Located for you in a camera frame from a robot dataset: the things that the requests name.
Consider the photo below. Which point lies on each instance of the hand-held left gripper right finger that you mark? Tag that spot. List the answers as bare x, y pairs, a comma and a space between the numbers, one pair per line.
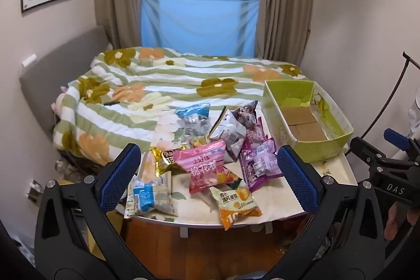
297, 181

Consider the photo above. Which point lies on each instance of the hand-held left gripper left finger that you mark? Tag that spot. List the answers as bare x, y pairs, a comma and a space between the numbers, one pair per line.
118, 178

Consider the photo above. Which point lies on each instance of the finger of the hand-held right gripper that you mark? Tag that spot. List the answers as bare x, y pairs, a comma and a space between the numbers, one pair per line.
397, 136
364, 150

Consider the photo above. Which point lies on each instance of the person's right hand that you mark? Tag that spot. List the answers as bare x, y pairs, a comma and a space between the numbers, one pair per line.
393, 222

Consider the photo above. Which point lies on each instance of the white blue snack packet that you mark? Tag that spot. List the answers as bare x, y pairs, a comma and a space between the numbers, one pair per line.
149, 198

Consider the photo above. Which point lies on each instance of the gold snack packet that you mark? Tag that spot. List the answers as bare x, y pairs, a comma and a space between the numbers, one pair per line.
162, 160

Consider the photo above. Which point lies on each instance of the pink patterned snack packet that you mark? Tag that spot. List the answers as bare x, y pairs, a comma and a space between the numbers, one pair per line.
256, 135

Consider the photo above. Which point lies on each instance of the orange cake packet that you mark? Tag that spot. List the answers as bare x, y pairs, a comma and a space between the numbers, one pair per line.
236, 206

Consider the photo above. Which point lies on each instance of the large grey snack packet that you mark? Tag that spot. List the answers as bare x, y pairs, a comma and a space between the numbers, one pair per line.
229, 135

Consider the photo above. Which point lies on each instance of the purple cartoon snack packet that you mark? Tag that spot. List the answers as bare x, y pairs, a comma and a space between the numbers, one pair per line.
247, 114

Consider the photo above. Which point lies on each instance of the floral folding table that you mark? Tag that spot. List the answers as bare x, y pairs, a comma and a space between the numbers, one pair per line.
197, 212

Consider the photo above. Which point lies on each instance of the small yellow snack packet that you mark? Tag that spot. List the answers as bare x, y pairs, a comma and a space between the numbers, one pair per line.
198, 142

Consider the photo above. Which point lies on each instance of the pink marshmallow packet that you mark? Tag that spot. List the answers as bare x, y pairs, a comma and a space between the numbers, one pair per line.
206, 168

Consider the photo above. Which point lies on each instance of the pink plush toy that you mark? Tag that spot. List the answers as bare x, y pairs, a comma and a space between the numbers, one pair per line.
55, 106

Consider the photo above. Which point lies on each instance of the blue-topped grey snack packet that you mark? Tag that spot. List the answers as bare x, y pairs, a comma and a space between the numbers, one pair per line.
193, 117

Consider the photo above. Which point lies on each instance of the floral striped blanket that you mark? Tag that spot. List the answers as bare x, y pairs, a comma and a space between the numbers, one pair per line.
183, 76

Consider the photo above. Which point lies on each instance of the grey chair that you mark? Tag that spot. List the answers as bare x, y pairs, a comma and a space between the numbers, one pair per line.
65, 60

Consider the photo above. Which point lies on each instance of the blue cloth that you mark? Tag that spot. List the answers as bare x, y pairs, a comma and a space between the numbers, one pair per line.
200, 24

